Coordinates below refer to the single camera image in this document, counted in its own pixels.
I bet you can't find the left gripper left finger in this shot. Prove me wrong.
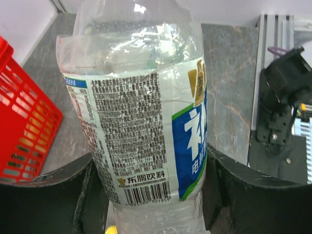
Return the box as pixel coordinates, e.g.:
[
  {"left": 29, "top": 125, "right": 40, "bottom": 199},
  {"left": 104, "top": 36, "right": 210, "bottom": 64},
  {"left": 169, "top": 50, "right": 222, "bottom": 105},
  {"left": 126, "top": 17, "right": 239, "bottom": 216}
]
[{"left": 0, "top": 156, "right": 109, "bottom": 234}]

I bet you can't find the white cable duct rail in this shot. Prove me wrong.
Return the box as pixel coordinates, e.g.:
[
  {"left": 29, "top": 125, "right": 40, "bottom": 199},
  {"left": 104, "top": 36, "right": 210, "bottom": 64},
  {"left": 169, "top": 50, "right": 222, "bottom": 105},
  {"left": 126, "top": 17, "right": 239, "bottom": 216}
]
[{"left": 292, "top": 117, "right": 312, "bottom": 137}]

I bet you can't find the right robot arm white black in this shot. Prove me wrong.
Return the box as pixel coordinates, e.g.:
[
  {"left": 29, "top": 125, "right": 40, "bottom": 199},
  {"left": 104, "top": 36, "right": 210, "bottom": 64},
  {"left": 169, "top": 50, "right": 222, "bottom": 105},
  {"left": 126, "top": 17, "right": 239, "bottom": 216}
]
[{"left": 256, "top": 46, "right": 312, "bottom": 156}]

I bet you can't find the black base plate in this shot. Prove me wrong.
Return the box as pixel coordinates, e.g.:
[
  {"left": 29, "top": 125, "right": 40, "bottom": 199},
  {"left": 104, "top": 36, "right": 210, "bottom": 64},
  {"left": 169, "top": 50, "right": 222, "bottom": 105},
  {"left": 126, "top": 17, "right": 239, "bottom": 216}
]
[{"left": 248, "top": 131, "right": 308, "bottom": 184}]

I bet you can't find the clear bottle blue cap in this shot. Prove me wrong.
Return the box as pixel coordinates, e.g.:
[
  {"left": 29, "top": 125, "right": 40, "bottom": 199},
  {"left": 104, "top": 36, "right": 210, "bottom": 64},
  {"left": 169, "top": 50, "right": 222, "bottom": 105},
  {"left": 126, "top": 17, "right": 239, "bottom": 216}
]
[{"left": 56, "top": 0, "right": 207, "bottom": 234}]

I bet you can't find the red plastic shopping basket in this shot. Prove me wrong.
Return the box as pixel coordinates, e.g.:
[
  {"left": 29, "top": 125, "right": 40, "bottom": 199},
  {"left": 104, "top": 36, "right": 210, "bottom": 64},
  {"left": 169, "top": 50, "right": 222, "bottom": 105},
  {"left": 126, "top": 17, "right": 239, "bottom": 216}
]
[{"left": 0, "top": 39, "right": 63, "bottom": 183}]

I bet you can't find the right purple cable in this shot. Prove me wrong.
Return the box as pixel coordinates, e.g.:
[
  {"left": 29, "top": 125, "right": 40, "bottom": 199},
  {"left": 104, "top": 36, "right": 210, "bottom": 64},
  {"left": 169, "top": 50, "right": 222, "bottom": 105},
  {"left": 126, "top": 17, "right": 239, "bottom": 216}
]
[{"left": 267, "top": 46, "right": 287, "bottom": 58}]

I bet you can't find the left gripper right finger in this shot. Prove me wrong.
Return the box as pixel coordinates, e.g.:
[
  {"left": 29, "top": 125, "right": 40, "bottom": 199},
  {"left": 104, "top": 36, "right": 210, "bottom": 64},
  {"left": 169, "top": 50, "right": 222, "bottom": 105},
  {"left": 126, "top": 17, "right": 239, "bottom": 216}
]
[{"left": 202, "top": 144, "right": 312, "bottom": 234}]

